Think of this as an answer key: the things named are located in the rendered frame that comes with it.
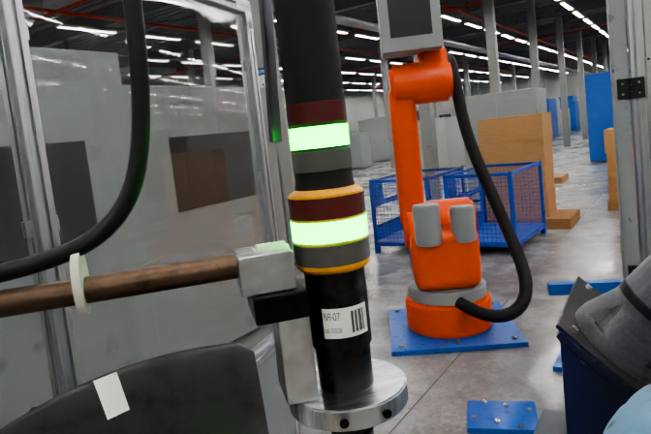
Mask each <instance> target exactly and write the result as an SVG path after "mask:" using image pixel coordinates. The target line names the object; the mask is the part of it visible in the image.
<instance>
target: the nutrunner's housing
mask: <svg viewBox="0 0 651 434"><path fill-rule="evenodd" d="M304 278H305V287H306V290H307V291H308V294H309V303H310V311H311V315H310V316H309V317H310V326H311V333H312V342H313V347H314V348H315V349H316V355H317V363H318V371H319V380H320V387H321V389H322V390H324V391H326V392H329V393H333V394H350V393H355V392H359V391H362V390H364V389H366V388H369V387H370V386H371V385H372V384H373V382H374V376H373V367H372V357H371V349H370V342H371V340H372V334H371V324H370V316H369V307H368V297H367V289H366V280H365V270H364V267H361V268H359V269H356V270H352V271H348V272H343V273H336V274H325V275H316V274H307V273H304ZM330 432H331V431H330ZM331 434H374V426H373V427H370V428H367V429H361V430H357V431H348V432H331Z"/></svg>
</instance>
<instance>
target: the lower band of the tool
mask: <svg viewBox="0 0 651 434"><path fill-rule="evenodd" d="M361 191H363V188H362V187H360V186H358V185H357V184H354V185H351V186H346V187H341V188H334V189H327V190H318V191H293V192H292V193H291V194H289V195H288V199H289V200H315V199H325V198H334V197H341V196H346V195H351V194H355V193H359V192H361ZM363 214H365V211H364V212H362V213H360V214H358V215H354V216H349V217H344V218H338V219H331V220H323V221H294V220H291V222H293V223H299V224H315V223H327V222H335V221H341V220H347V219H352V218H356V217H358V216H361V215H363ZM367 236H368V234H367V235H365V236H363V237H361V238H357V239H354V240H349V241H344V242H338V243H331V244H319V245H305V244H297V243H294V245H296V246H301V247H326V246H335V245H341V244H347V243H352V242H356V241H359V240H362V239H364V238H365V237H367ZM369 261H370V257H369V258H368V259H366V260H364V261H362V262H359V263H353V264H349V265H343V266H337V267H328V268H308V267H301V266H298V265H297V266H296V268H297V269H299V270H300V271H301V272H303V273H307V274H316V275H325V274H336V273H343V272H348V271H352V270H356V269H359V268H361V267H364V266H365V265H367V264H368V262H369Z"/></svg>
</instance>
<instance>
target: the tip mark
mask: <svg viewBox="0 0 651 434"><path fill-rule="evenodd" d="M93 383H94V385H95V388H96V390H97V392H98V395H99V397H100V400H101V402H102V405H103V408H104V410H105V413H106V416H107V419H111V418H113V417H115V416H117V415H119V414H122V413H124V412H126V411H128V410H130V409H129V406H128V403H127V400H126V397H125V394H124V392H123V389H122V386H121V384H120V381H119V378H118V376H117V373H116V372H114V373H112V374H109V375H107V376H105V377H103V378H100V379H98V380H96V381H93Z"/></svg>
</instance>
